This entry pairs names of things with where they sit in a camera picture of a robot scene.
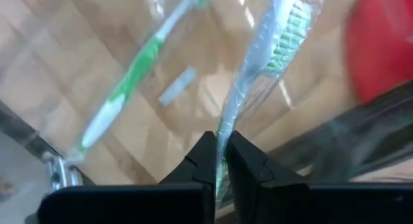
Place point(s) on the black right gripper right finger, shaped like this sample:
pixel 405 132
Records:
pixel 290 201

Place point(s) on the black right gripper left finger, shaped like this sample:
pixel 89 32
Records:
pixel 129 204

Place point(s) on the green white toothbrush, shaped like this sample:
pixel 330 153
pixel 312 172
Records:
pixel 258 56
pixel 138 66

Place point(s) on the silver metal clamp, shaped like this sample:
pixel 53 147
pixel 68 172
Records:
pixel 61 172

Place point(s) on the red flat plastic lid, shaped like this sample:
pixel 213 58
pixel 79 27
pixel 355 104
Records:
pixel 380 40

